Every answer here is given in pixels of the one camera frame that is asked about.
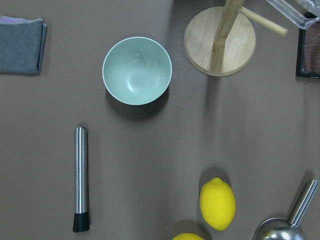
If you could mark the mint green bowl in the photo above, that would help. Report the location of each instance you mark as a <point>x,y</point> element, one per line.
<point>137,71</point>

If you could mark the lower yellow lemon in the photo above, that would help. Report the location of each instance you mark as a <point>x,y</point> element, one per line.
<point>187,236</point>

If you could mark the steel ice scoop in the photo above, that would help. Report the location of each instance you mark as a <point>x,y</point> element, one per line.
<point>289,229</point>

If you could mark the yellow lemon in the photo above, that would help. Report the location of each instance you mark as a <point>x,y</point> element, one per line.
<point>217,204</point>
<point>187,236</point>

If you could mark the upper yellow lemon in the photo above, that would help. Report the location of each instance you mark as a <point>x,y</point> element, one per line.
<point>217,204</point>

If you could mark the metal glass holder tray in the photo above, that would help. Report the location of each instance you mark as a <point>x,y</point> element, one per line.
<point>308,52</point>

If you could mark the clear glass on rack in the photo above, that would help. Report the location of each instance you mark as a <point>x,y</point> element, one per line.
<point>303,13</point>

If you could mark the wooden cup rack stand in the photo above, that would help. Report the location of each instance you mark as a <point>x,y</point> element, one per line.
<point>221,40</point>

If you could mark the steel muddler black tip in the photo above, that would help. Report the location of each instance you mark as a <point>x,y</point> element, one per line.
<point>81,219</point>

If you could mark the grey folded cloth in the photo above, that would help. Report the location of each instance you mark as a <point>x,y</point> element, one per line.
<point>22,44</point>

